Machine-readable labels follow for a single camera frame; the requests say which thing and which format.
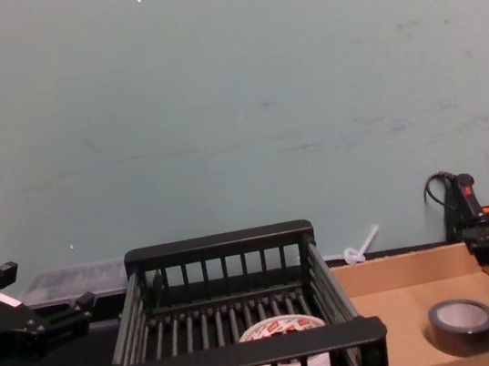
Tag silver tape roll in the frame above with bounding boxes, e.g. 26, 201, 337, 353
424, 293, 489, 362

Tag white tape roll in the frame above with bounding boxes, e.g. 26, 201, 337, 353
236, 311, 332, 366

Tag clear plastic case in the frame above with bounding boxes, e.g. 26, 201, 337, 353
16, 257, 133, 314

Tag shallow brown cardboard tray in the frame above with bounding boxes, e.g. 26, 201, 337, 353
327, 237, 489, 366

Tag black rack with steel bars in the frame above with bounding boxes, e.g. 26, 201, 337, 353
72, 208, 392, 366

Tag black corded tool orange parts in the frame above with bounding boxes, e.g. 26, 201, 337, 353
421, 163, 489, 252

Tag plain pale wall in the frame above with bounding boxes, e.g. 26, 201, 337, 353
0, 0, 489, 317

